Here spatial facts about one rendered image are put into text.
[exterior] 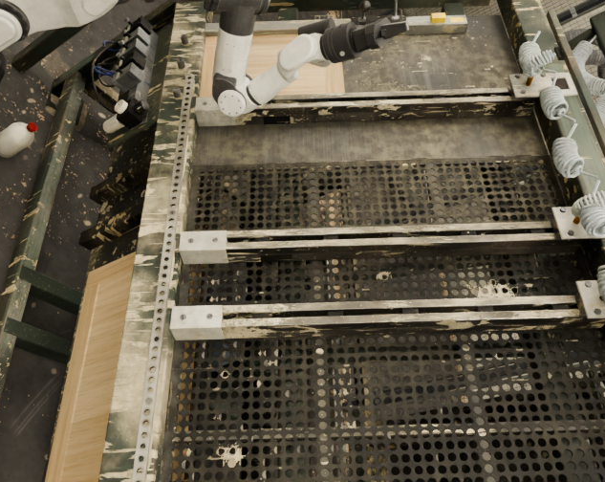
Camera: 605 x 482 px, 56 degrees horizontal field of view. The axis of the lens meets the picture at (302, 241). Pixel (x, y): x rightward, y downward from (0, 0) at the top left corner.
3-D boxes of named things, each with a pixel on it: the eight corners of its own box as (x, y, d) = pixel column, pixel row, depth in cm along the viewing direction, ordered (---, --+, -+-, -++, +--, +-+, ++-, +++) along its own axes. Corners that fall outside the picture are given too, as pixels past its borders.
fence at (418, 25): (207, 32, 213) (205, 23, 210) (463, 24, 213) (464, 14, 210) (206, 40, 211) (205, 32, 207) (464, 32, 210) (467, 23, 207)
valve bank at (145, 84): (98, 27, 210) (145, -8, 200) (129, 53, 220) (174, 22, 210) (72, 125, 183) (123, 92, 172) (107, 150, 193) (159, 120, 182)
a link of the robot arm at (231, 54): (202, 109, 159) (212, 32, 145) (215, 89, 169) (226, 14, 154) (242, 120, 160) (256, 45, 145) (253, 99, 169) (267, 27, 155)
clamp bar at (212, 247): (185, 240, 162) (167, 186, 142) (606, 227, 161) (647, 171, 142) (183, 271, 157) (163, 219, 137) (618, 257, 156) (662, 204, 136)
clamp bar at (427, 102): (200, 109, 191) (186, 49, 171) (556, 98, 190) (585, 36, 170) (198, 131, 185) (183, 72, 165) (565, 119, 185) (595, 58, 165)
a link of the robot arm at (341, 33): (369, 17, 133) (325, 31, 139) (379, 59, 137) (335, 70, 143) (387, 8, 142) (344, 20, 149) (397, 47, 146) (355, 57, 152)
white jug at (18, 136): (-7, 130, 225) (25, 109, 216) (16, 144, 232) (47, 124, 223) (-13, 149, 220) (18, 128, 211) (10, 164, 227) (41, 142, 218)
